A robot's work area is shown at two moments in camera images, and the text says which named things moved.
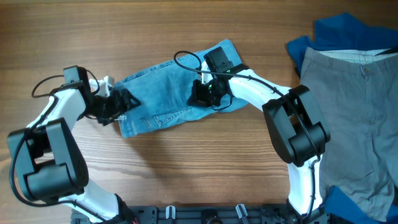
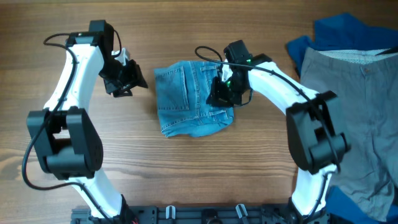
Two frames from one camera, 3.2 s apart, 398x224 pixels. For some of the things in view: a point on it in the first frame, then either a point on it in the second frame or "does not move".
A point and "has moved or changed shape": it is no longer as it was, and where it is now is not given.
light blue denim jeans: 164,91 has moved or changed shape
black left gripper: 119,108 to 135,78
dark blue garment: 338,33 does not move
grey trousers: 356,93 does not move
